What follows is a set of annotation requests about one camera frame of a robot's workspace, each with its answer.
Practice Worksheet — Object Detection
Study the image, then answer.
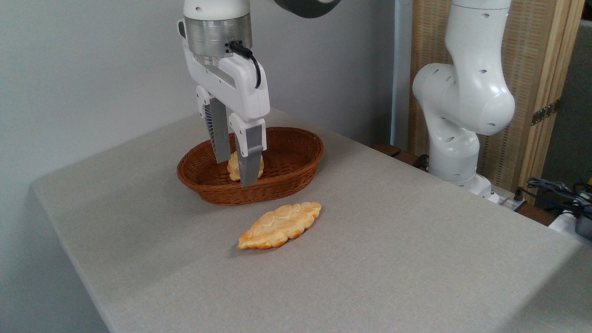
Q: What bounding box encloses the long braided bread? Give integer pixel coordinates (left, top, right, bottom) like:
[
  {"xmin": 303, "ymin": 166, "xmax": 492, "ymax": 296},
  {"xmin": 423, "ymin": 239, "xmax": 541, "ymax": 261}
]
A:
[{"xmin": 237, "ymin": 202, "xmax": 322, "ymax": 250}]

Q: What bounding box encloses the grey box device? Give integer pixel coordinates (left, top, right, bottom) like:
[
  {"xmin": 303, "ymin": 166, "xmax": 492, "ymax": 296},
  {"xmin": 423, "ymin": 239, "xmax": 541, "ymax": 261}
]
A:
[{"xmin": 575, "ymin": 214, "xmax": 592, "ymax": 242}]

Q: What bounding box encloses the brown wicker basket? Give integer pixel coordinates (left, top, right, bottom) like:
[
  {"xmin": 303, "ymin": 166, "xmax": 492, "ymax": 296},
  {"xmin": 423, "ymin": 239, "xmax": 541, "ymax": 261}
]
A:
[{"xmin": 177, "ymin": 127, "xmax": 324, "ymax": 206}]

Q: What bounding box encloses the white vertical pole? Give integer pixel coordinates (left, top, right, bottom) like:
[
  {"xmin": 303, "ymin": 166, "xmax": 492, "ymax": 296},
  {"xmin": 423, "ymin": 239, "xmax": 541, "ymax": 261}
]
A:
[{"xmin": 390, "ymin": 0, "xmax": 413, "ymax": 151}]

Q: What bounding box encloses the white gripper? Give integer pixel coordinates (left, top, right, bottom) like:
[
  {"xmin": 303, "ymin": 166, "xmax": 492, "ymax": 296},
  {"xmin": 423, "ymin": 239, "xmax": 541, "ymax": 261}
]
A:
[{"xmin": 182, "ymin": 37, "xmax": 271, "ymax": 188}]

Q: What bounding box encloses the dark metal screen hinge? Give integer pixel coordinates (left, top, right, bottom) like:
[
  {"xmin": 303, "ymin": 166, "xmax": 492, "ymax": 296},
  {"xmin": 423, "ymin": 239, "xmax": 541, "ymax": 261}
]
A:
[{"xmin": 531, "ymin": 99, "xmax": 561, "ymax": 126}]

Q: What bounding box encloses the bundle of dark cables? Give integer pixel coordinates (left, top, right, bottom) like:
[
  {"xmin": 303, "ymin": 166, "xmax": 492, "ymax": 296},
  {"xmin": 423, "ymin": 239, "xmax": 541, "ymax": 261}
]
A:
[{"xmin": 515, "ymin": 177, "xmax": 592, "ymax": 219}]

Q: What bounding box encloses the brown wooden block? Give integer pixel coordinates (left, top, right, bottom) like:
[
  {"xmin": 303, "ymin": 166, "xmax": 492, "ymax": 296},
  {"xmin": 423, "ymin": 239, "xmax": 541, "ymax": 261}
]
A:
[{"xmin": 372, "ymin": 142, "xmax": 428, "ymax": 170}]

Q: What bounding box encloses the bamboo folding screen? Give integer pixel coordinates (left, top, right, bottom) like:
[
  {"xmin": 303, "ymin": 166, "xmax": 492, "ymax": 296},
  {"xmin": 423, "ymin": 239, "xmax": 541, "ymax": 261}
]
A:
[{"xmin": 409, "ymin": 0, "xmax": 586, "ymax": 205}]

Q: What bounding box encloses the small round bread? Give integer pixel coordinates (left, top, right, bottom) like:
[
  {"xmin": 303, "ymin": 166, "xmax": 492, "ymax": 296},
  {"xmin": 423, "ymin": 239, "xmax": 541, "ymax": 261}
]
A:
[{"xmin": 226, "ymin": 151, "xmax": 265, "ymax": 182}]

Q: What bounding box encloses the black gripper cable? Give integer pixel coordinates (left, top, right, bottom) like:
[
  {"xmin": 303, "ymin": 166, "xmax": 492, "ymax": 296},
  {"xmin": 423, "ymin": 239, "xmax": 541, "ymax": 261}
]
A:
[{"xmin": 228, "ymin": 41, "xmax": 262, "ymax": 89}]

